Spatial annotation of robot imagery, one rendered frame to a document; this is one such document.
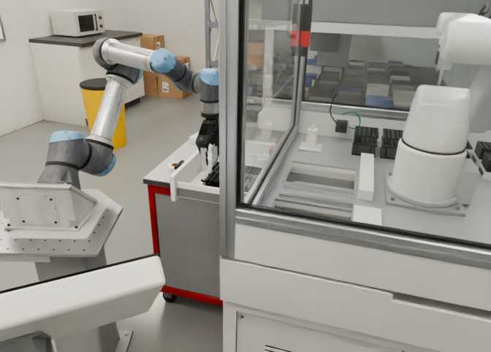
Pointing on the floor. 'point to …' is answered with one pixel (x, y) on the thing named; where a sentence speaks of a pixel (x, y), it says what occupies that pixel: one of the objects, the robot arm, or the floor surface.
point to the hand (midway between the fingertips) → (209, 163)
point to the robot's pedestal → (96, 339)
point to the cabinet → (297, 334)
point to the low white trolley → (185, 236)
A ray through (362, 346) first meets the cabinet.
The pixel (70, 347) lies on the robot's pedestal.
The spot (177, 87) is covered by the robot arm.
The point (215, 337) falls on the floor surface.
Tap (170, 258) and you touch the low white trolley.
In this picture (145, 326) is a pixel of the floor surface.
